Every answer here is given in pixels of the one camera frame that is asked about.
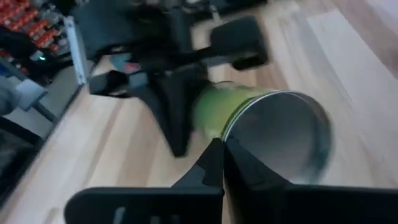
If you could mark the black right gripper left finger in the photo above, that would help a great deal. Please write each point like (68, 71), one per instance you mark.
(149, 205)

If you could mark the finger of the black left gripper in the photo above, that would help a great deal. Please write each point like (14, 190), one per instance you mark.
(177, 112)

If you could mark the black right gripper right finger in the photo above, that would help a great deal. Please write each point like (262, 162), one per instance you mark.
(311, 205)

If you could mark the green pears label tin can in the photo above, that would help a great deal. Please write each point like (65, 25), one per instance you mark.
(280, 133)

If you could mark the red parts bin rack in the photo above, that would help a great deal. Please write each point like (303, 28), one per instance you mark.
(34, 28)

